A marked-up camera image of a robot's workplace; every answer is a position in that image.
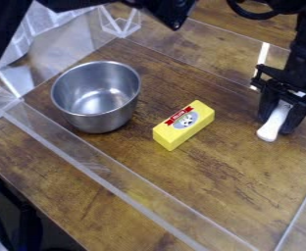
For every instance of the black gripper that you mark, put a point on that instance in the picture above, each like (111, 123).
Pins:
(284, 85)

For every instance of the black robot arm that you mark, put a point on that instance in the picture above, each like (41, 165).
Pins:
(171, 12)

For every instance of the silver metal pot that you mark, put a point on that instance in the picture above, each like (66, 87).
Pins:
(96, 95)

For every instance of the yellow butter block toy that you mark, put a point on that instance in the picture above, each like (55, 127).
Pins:
(182, 125)

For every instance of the clear acrylic enclosure wall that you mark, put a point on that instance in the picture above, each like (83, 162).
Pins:
(226, 192)

